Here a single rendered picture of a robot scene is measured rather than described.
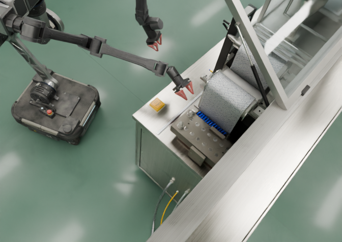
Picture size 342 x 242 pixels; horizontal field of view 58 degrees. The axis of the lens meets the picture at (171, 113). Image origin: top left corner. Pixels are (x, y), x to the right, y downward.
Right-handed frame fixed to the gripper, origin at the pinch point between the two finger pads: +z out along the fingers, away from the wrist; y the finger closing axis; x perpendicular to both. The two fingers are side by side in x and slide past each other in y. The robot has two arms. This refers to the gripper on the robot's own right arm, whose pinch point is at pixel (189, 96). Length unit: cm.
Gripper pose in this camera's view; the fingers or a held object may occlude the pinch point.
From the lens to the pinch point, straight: 183.0
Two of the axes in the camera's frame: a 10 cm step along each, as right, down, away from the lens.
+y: -6.6, 6.1, -4.3
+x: 4.7, -1.1, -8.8
